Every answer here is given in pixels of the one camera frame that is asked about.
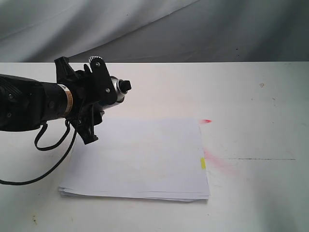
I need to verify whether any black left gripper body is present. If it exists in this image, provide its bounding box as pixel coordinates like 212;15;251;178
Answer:
69;70;102;126

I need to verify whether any spray paint can with dots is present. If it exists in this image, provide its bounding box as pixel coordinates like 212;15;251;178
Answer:
102;76;132;110

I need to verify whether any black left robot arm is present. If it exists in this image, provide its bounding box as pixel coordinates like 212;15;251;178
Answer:
0;57;117;132

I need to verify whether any stack of white paper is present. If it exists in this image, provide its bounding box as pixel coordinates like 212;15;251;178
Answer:
59;118;210;202

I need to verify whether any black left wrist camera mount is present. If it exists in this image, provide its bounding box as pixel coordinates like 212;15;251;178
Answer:
55;57;98;144

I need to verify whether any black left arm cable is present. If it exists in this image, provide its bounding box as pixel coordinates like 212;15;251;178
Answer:
0;96;96;186

